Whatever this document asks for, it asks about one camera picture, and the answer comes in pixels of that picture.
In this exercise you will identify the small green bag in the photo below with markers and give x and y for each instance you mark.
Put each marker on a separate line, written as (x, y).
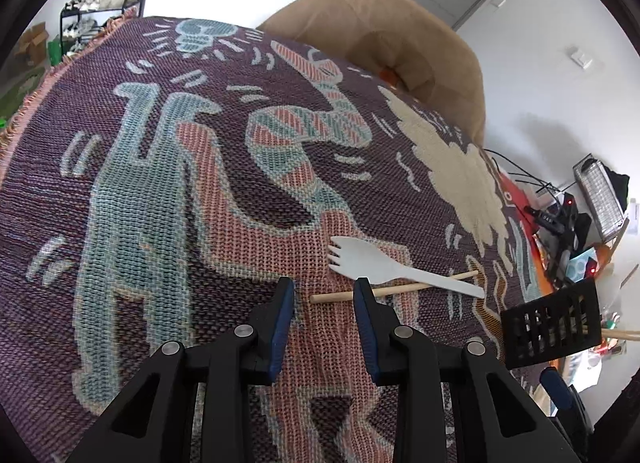
(54, 50)

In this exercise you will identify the purple printed woven blanket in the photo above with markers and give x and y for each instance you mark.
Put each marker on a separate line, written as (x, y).
(150, 193)

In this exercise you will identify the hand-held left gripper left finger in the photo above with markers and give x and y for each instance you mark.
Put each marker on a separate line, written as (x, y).
(282, 328)

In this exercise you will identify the black slotted utensil holder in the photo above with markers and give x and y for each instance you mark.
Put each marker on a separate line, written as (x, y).
(520, 343)

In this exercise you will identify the cardboard box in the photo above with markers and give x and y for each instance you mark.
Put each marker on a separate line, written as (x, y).
(32, 43)

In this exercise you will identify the black shoe rack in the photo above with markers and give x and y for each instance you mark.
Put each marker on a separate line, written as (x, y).
(142, 3)

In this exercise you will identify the black cloth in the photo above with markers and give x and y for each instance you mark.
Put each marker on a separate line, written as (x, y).
(617, 185)

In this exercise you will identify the white wall switch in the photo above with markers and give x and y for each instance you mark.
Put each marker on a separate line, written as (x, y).
(581, 57)

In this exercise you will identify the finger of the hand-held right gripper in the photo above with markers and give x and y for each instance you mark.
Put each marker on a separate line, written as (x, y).
(555, 385)

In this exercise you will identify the white plastic fork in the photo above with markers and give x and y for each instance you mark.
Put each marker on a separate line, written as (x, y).
(370, 263)

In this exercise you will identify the rows of shoes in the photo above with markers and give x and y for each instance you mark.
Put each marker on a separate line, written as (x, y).
(95, 0)

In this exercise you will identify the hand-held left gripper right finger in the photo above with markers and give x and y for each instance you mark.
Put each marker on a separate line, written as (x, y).
(365, 328)

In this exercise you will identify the light blue box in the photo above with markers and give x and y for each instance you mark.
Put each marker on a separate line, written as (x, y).
(577, 265)

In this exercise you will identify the tan upholstered armchair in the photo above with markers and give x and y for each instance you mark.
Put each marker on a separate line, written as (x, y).
(360, 18)

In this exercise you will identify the black power adapter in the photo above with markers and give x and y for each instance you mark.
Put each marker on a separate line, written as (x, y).
(562, 215)
(590, 270)

